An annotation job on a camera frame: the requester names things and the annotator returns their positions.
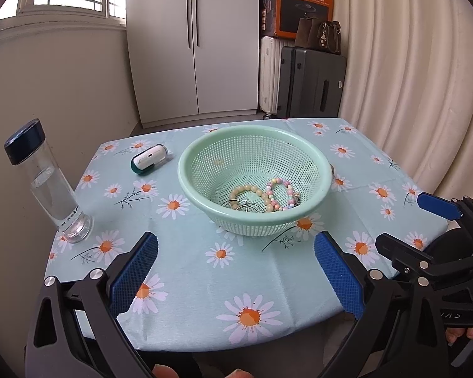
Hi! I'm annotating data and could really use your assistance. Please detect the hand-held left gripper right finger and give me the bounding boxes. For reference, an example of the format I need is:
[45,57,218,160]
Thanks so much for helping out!
[313,231,454,378]

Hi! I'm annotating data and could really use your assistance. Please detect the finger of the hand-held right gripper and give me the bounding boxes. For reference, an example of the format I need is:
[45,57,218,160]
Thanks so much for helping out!
[375,233,473,280]
[417,191,473,237]

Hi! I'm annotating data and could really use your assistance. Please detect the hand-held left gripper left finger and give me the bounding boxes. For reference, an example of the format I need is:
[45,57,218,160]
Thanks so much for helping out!
[26,232,159,378]

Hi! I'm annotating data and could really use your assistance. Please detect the green plastic mesh basket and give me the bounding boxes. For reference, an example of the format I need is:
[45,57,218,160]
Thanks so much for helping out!
[177,124,334,237]

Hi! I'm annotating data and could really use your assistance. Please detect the pastel bead bracelet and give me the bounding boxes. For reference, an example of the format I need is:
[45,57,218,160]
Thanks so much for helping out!
[265,178,302,211]

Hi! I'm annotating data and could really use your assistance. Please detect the thin silver bangles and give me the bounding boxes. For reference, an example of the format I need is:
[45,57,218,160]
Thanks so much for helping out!
[231,202,266,213]

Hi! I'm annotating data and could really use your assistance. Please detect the beige bead bracelet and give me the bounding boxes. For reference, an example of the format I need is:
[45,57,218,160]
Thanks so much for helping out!
[221,183,274,211]

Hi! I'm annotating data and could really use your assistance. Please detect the person's left hand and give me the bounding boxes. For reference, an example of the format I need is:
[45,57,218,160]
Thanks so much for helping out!
[152,364,258,378]

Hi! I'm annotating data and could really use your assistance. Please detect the daisy print tablecloth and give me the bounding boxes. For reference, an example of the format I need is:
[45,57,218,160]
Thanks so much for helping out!
[43,117,450,353]

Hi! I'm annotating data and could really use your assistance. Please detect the white and teal case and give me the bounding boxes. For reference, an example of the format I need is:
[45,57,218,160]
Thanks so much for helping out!
[131,144,170,175]

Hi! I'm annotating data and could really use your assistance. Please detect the clear water bottle dark cap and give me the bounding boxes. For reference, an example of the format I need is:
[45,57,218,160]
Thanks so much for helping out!
[4,118,94,243]

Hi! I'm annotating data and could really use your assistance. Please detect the cream curtain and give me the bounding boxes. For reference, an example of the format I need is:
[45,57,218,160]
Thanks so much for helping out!
[319,0,473,213]

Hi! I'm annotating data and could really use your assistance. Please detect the dark grey suitcase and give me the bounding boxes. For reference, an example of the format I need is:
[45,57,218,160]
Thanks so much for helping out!
[277,46,347,119]

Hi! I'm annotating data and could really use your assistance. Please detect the dark handbag with charm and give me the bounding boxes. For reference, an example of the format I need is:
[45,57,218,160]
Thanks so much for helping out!
[317,20,342,55]

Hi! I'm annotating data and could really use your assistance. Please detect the white ribbed suitcase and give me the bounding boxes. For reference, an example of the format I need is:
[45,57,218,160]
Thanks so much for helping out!
[259,36,296,120]

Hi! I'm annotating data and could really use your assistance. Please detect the brown suede bag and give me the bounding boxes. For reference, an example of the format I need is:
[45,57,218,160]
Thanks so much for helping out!
[295,16,320,48]

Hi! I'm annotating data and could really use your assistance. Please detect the white wardrobe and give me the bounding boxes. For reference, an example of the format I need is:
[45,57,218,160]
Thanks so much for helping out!
[124,0,261,129]

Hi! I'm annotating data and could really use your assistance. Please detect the orange cardboard box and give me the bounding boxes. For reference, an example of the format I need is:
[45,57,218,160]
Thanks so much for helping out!
[259,0,335,37]

